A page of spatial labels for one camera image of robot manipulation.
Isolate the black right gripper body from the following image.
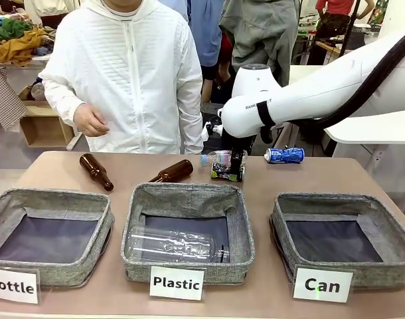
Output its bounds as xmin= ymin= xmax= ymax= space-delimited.
xmin=221 ymin=128 xmax=256 ymax=158

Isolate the blue crushed drink can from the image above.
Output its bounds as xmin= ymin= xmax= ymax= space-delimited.
xmin=264 ymin=146 xmax=305 ymax=165

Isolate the grey fabric basket plastic label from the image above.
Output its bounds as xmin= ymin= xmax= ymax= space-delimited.
xmin=120 ymin=181 xmax=256 ymax=286

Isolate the white sign reading Can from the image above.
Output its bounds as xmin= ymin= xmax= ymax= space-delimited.
xmin=291 ymin=266 xmax=355 ymax=304

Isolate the grey fabric basket can label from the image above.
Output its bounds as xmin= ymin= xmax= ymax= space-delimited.
xmin=270 ymin=191 xmax=405 ymax=285

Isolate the grey fabric basket bottle label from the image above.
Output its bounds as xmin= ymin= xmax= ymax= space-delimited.
xmin=0 ymin=187 xmax=116 ymax=288

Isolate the person right hand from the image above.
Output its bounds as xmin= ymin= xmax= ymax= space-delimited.
xmin=73 ymin=105 xmax=111 ymax=138

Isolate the small clear plastic bottle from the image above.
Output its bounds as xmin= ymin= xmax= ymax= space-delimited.
xmin=200 ymin=150 xmax=234 ymax=166

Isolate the brown glass bottle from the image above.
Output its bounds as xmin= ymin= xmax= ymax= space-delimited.
xmin=78 ymin=153 xmax=115 ymax=192
xmin=148 ymin=159 xmax=194 ymax=183

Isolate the large clear plastic bottle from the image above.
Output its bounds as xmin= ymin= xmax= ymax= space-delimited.
xmin=127 ymin=225 xmax=232 ymax=264

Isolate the bystander in grey jacket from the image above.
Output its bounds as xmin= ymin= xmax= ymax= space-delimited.
xmin=218 ymin=0 xmax=300 ymax=88

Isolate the bystander in blue shirt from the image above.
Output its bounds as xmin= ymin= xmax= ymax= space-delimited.
xmin=185 ymin=0 xmax=224 ymax=104

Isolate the person in white hoodie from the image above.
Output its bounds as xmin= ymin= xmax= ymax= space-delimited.
xmin=38 ymin=0 xmax=204 ymax=155

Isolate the white sign reading Plastic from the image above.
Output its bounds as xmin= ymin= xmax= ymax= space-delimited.
xmin=149 ymin=265 xmax=206 ymax=302

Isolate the white side table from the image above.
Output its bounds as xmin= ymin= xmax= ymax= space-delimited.
xmin=323 ymin=109 xmax=405 ymax=146

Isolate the bystander in red top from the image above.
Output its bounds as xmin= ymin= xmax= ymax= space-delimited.
xmin=307 ymin=0 xmax=356 ymax=66

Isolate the wooden open box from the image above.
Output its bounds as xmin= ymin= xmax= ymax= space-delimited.
xmin=19 ymin=99 xmax=78 ymax=149

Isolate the checkered fabric cloth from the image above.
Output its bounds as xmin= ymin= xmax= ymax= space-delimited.
xmin=0 ymin=61 xmax=28 ymax=132

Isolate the pile of coloured clothes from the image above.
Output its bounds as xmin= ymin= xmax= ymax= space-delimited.
xmin=0 ymin=9 xmax=59 ymax=67

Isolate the white sign reading Bottle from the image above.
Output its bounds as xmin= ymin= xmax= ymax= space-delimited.
xmin=0 ymin=265 xmax=41 ymax=305

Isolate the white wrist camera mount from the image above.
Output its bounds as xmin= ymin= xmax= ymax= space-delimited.
xmin=201 ymin=116 xmax=224 ymax=140

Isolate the black strap on arm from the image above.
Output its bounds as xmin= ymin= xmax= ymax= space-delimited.
xmin=256 ymin=99 xmax=277 ymax=130

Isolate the black cable hose on arm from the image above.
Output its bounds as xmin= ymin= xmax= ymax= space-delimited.
xmin=260 ymin=33 xmax=405 ymax=144

